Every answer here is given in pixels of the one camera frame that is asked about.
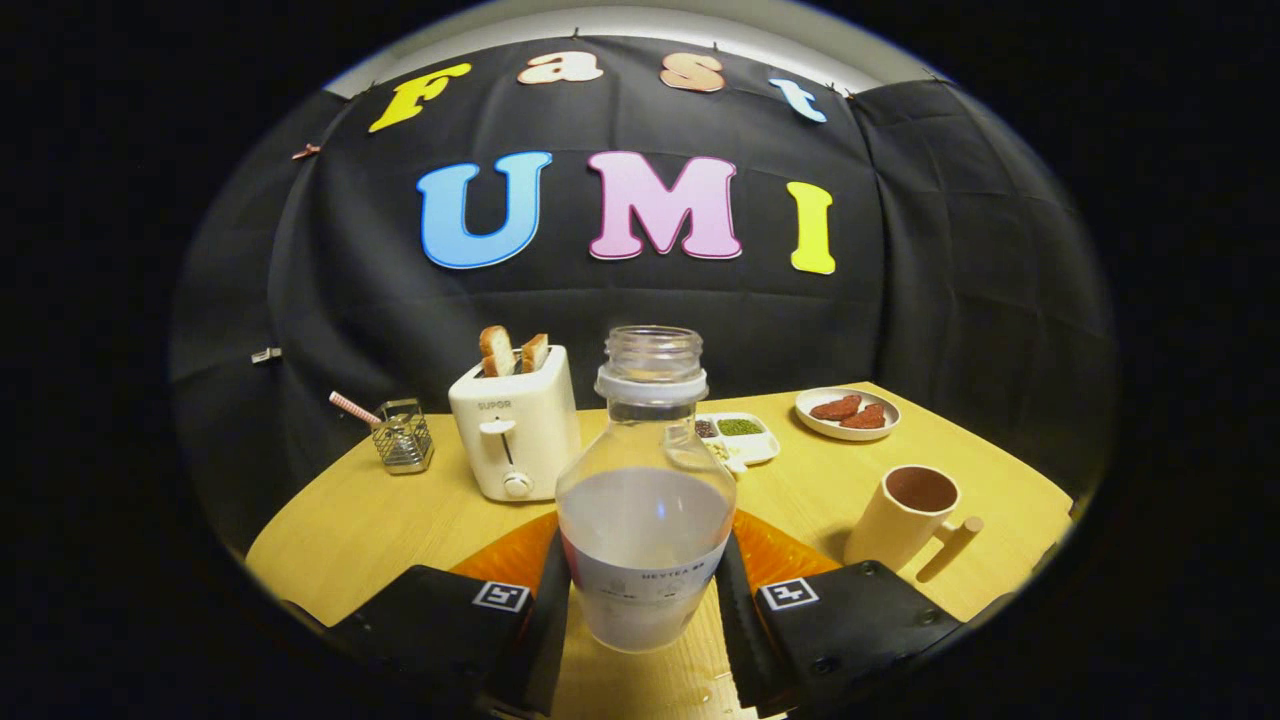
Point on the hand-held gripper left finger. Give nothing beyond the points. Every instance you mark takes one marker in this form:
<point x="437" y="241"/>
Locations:
<point x="548" y="640"/>

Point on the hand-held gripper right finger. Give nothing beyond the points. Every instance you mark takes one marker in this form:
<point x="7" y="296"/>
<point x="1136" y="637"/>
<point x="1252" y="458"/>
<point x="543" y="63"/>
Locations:
<point x="742" y="640"/>

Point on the clear juice bottle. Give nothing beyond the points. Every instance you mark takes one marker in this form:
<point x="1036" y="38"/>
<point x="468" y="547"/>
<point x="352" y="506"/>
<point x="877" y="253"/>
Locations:
<point x="645" y="530"/>

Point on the white divided spice dish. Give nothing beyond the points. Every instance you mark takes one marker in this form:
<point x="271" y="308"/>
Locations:
<point x="750" y="445"/>

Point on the wooden table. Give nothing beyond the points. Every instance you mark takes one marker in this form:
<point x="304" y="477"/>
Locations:
<point x="380" y="530"/>

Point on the white toaster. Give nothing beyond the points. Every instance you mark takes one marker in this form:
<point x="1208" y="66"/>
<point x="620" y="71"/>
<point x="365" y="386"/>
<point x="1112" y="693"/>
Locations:
<point x="520" y="440"/>

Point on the white round plate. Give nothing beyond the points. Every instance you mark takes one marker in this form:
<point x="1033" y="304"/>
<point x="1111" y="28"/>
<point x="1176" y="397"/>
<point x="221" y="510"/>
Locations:
<point x="815" y="425"/>

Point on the metal mesh holder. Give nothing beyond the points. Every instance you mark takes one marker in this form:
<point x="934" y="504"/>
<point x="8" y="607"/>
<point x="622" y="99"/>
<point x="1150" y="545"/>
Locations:
<point x="404" y="442"/>

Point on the red meat piece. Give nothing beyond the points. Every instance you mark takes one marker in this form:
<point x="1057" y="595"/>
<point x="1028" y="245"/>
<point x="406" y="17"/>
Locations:
<point x="835" y="407"/>
<point x="865" y="417"/>

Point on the toast slice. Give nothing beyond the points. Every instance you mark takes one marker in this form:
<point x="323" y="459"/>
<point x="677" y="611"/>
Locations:
<point x="535" y="354"/>
<point x="496" y="352"/>

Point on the pink striped straw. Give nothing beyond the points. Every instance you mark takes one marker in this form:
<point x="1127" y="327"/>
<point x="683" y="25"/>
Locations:
<point x="352" y="407"/>

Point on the black backdrop cloth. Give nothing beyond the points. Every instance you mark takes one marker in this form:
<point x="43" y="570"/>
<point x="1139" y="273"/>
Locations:
<point x="360" y="290"/>

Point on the white clip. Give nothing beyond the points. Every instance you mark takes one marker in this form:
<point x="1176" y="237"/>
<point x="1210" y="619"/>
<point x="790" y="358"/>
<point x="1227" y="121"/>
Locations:
<point x="266" y="355"/>

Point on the pink clip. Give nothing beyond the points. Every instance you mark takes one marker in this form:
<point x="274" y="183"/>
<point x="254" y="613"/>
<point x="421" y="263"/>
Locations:
<point x="306" y="152"/>

